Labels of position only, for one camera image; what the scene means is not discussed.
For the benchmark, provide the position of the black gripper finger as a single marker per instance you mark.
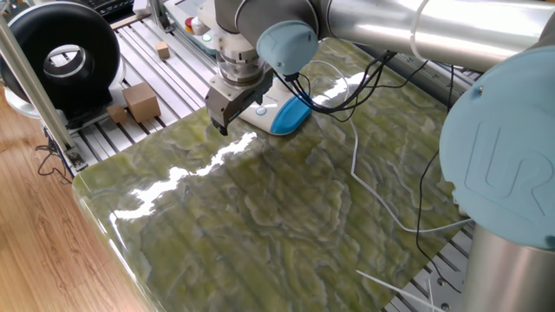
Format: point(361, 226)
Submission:
point(221, 128)

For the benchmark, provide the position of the silver Schunk gripper body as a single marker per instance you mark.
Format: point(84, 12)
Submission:
point(230, 102)

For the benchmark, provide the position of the blue and white desk lamp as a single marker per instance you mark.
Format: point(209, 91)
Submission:
point(288, 119)

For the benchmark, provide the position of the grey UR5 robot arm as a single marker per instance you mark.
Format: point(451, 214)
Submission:
point(498, 164)

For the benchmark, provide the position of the brown cardboard box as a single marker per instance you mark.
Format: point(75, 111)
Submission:
point(141, 102)

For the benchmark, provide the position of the small wooden block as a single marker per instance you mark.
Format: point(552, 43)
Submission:
point(162, 50)

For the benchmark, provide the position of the green marble pattern mat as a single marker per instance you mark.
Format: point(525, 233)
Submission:
point(260, 216)

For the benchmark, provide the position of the grey teach pendant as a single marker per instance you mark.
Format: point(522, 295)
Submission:
point(180, 13)

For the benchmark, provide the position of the small cardboard cube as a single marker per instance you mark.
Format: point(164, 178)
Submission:
point(117, 113)

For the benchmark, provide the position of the white zip tie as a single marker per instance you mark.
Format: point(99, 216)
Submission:
point(413, 32)

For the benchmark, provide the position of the white plastic strip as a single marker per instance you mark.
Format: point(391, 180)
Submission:
point(390, 286)

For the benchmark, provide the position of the aluminium frame post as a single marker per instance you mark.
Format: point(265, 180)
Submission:
point(158, 15)
point(30, 86)

